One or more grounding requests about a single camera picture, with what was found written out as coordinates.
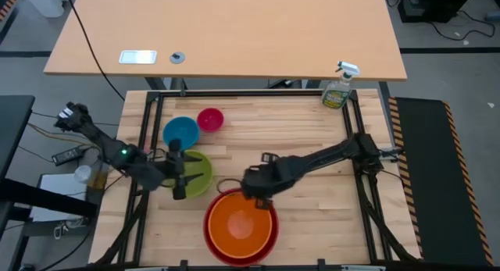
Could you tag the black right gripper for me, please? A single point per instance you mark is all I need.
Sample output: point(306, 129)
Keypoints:
point(261, 181)

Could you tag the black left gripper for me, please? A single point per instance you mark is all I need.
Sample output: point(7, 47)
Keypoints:
point(177, 170)

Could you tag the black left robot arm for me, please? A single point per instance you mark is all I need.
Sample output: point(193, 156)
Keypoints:
point(111, 148)

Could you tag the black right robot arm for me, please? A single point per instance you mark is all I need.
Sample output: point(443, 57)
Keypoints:
point(328, 154)

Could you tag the green bowl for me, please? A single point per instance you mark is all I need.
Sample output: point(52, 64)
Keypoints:
point(201, 173)

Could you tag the orange bowl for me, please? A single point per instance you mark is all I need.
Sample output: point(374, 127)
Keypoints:
point(239, 224)

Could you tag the large red bowl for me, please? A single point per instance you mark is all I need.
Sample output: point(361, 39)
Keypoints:
point(269, 239)

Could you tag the blue bowl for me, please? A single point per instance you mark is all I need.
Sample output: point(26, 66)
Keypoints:
point(183, 128)

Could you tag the small magenta bowl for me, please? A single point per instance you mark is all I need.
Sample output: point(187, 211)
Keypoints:
point(210, 119)

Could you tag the black power adapter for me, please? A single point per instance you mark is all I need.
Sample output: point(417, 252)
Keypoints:
point(67, 155)

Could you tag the green label spray bottle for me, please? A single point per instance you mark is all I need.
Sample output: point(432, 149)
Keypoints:
point(336, 94)

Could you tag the white box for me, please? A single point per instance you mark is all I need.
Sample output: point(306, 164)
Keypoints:
point(58, 197)

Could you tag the light wood desk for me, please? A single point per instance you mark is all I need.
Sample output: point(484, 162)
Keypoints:
point(234, 29)

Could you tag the black hazard striped floor mat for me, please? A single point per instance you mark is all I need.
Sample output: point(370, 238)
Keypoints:
point(433, 177)

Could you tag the black equipment cabinet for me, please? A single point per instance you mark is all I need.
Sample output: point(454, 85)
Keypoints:
point(433, 4)

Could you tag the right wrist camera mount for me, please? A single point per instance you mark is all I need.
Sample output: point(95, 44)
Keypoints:
point(269, 158)

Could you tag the black metal table frame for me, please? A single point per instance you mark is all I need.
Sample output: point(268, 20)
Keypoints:
point(353, 118)

